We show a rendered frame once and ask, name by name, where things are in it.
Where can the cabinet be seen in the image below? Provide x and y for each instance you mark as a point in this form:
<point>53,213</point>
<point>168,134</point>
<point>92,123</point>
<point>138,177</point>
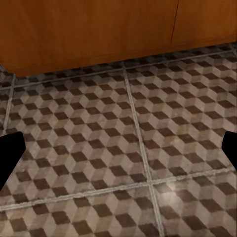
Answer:
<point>43,36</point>

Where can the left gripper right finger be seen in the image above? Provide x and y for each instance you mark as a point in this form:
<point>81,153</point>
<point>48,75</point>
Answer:
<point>229,146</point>

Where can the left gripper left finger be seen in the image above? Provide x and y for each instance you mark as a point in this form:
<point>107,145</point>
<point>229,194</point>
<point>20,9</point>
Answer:
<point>12,147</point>

